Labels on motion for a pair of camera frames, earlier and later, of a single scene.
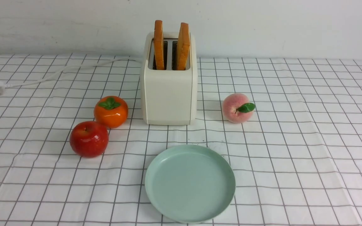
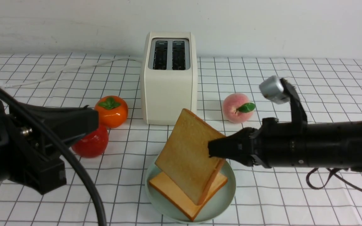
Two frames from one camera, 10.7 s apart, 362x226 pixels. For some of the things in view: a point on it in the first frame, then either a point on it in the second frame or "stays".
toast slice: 183,46 to 183,158
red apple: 89,139 stays
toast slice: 158,44 to 167,188
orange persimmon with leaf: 112,111 stays
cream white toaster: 170,75 stays
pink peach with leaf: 236,108 stays
